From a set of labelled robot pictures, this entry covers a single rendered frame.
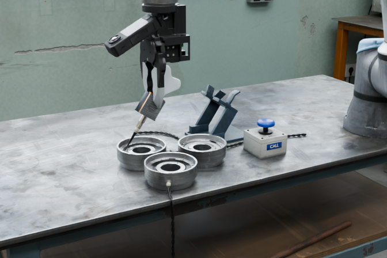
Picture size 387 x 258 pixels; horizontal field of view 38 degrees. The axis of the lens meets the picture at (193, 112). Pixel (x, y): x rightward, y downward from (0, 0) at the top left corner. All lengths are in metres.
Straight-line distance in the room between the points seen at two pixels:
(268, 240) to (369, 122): 0.38
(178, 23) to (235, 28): 1.96
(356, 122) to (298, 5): 1.97
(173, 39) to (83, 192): 0.35
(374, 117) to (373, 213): 0.31
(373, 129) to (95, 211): 0.71
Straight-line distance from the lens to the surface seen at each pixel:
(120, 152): 1.16
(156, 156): 1.14
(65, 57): 2.73
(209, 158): 1.16
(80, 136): 1.37
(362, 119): 1.41
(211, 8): 3.00
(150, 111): 1.17
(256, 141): 1.23
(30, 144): 1.34
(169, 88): 1.15
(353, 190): 1.71
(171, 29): 1.14
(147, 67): 1.17
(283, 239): 1.43
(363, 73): 1.39
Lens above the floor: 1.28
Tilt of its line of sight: 18 degrees down
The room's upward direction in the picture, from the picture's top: straight up
